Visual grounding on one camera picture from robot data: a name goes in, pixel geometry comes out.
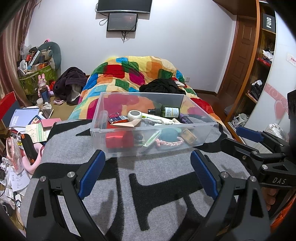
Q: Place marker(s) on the colourful patchwork quilt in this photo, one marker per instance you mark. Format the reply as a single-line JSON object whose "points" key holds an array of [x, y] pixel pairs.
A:
{"points": [[128, 74]]}

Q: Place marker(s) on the brown 4B eraser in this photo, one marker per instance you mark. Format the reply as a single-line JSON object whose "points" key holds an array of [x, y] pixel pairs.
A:
{"points": [[188, 136]]}

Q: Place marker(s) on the blue card pack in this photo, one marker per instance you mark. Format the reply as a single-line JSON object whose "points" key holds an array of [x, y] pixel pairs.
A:
{"points": [[117, 118]]}

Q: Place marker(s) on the wall mounted monitor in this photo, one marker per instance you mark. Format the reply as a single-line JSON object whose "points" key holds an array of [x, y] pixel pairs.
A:
{"points": [[122, 15]]}

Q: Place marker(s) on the green storage basket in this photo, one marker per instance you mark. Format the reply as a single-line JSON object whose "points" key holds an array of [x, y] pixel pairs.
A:
{"points": [[29, 83]]}

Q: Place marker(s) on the pink box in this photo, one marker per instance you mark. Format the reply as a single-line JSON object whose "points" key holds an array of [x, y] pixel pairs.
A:
{"points": [[48, 123]]}

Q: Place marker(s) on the white bandage tape roll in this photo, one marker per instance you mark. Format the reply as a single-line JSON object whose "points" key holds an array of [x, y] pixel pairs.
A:
{"points": [[134, 115]]}

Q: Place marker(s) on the dark green spray bottle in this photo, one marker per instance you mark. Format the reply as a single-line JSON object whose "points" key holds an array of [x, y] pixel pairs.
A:
{"points": [[165, 112]]}

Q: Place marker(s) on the dark purple clothing pile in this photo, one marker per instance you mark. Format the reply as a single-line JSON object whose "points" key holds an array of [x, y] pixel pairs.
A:
{"points": [[69, 85]]}

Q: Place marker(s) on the pink bunny toy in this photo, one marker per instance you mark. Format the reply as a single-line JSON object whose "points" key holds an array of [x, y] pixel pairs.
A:
{"points": [[43, 88]]}

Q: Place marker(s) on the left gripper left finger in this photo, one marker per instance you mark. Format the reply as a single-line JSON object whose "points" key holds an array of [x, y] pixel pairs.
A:
{"points": [[89, 172]]}

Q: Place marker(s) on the black clothing on quilt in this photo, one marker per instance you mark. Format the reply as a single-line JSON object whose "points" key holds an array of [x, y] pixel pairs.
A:
{"points": [[162, 86]]}

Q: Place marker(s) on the wooden door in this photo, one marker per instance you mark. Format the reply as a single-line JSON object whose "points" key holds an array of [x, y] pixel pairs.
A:
{"points": [[240, 56]]}

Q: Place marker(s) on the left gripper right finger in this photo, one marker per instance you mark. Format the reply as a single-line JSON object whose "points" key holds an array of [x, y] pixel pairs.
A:
{"points": [[207, 173]]}

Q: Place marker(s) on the pale green tube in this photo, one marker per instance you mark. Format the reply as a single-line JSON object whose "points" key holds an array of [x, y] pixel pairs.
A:
{"points": [[150, 141]]}

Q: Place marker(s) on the striped pink curtain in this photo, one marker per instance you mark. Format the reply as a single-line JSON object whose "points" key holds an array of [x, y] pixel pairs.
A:
{"points": [[15, 21]]}

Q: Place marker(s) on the teal tape roll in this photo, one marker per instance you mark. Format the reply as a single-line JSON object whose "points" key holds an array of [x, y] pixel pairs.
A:
{"points": [[170, 134]]}

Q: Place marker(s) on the purple bottle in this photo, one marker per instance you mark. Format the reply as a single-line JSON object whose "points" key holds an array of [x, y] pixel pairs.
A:
{"points": [[184, 119]]}

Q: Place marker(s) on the grey neck pillow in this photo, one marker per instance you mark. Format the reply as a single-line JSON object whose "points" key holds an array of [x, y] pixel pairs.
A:
{"points": [[52, 53]]}

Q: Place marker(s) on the wooden shelf unit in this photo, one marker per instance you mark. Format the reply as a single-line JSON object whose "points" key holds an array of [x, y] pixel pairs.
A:
{"points": [[259, 67]]}

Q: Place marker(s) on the white tube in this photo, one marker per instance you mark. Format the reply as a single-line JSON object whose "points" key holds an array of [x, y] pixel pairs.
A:
{"points": [[156, 119]]}

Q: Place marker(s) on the blue white book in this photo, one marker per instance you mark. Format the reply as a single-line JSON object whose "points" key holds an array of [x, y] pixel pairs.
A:
{"points": [[23, 116]]}

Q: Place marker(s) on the red box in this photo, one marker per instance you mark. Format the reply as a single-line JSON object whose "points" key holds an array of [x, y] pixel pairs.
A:
{"points": [[121, 139], [6, 102]]}

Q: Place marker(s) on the clear plastic storage box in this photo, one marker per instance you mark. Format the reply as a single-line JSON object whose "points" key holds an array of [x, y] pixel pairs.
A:
{"points": [[133, 124]]}

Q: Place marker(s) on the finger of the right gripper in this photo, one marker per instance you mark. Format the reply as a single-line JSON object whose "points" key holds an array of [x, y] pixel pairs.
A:
{"points": [[249, 134], [236, 149]]}

